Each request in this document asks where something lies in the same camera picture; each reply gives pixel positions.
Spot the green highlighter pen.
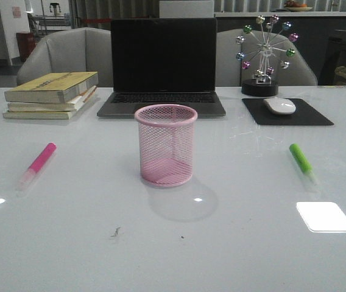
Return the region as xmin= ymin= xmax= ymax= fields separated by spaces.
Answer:
xmin=289 ymin=144 xmax=320 ymax=193

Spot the pink highlighter pen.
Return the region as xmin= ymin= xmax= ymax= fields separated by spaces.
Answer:
xmin=16 ymin=142 xmax=57 ymax=192

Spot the pink mesh pen holder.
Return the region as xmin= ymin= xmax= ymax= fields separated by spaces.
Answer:
xmin=135 ymin=104 xmax=198 ymax=187

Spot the grey open laptop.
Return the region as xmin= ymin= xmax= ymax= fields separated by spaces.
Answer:
xmin=97 ymin=18 xmax=226 ymax=118

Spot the black mouse pad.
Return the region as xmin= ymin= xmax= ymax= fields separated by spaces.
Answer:
xmin=242 ymin=98 xmax=334 ymax=126

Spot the middle cream book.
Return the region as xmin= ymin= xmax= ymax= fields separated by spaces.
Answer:
xmin=7 ymin=86 xmax=97 ymax=112

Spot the cream book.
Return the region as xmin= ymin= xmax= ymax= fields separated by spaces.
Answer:
xmin=7 ymin=86 xmax=97 ymax=112
xmin=2 ymin=94 xmax=94 ymax=120

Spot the right grey armchair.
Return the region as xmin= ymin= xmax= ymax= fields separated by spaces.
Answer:
xmin=216 ymin=29 xmax=317 ymax=86

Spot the grey armchair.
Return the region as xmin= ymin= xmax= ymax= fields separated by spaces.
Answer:
xmin=216 ymin=29 xmax=317 ymax=86
xmin=16 ymin=27 xmax=113 ymax=87

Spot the white computer mouse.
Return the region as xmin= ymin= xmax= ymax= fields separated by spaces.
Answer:
xmin=263 ymin=97 xmax=296 ymax=115

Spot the left grey armchair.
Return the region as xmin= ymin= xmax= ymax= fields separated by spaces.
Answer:
xmin=16 ymin=27 xmax=113 ymax=87

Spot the top yellow book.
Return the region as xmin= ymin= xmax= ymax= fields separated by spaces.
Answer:
xmin=4 ymin=72 xmax=99 ymax=103

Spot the ferris wheel desk ornament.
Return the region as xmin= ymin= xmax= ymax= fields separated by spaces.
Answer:
xmin=236 ymin=14 xmax=297 ymax=97

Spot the bottom cream book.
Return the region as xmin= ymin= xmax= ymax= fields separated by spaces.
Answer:
xmin=2 ymin=94 xmax=94 ymax=120

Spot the red trash bin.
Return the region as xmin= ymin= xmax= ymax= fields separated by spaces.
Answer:
xmin=16 ymin=32 xmax=36 ymax=61

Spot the fruit bowl on counter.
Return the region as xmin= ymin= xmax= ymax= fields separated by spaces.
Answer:
xmin=284 ymin=0 xmax=312 ymax=12

